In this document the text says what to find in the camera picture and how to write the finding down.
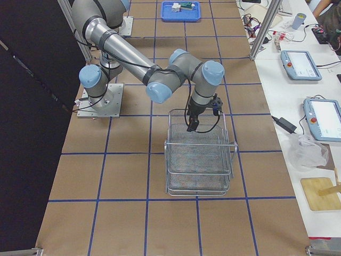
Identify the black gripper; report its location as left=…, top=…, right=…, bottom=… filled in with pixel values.
left=186, top=100, right=207, bottom=132

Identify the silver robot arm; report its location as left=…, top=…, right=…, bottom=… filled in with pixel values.
left=102, top=0, right=130, bottom=29
left=71, top=1, right=225, bottom=132

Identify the black power adapter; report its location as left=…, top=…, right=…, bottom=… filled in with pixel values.
left=272, top=116, right=297, bottom=134

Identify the blue plastic tray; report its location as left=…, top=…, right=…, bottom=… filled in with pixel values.
left=160, top=1, right=201, bottom=22

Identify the white circuit breaker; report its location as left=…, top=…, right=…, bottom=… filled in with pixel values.
left=171, top=3, right=181, bottom=12

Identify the clear plastic bag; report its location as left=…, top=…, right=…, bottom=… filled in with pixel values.
left=288, top=134, right=329, bottom=167

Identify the green white terminal block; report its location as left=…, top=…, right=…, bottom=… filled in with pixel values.
left=179, top=2, right=195, bottom=10

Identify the far blue teach pendant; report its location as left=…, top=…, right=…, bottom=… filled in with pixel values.
left=280, top=50, right=322, bottom=81

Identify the blue teach pendant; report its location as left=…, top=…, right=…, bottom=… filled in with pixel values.
left=303, top=98, right=340, bottom=142
left=280, top=50, right=322, bottom=81

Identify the near blue teach pendant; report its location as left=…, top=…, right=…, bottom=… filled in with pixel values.
left=303, top=98, right=340, bottom=142

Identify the wooden board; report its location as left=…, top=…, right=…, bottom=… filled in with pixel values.
left=301, top=177, right=340, bottom=211

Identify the grey cup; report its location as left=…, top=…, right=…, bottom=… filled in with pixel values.
left=291, top=13, right=306, bottom=30

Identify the wire mesh shelf rack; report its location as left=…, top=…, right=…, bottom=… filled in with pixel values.
left=165, top=109, right=238, bottom=196

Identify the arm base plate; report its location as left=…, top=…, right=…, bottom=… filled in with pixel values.
left=118, top=16, right=134, bottom=37
left=77, top=83, right=124, bottom=118

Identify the aluminium frame post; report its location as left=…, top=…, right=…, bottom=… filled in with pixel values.
left=249, top=0, right=282, bottom=61

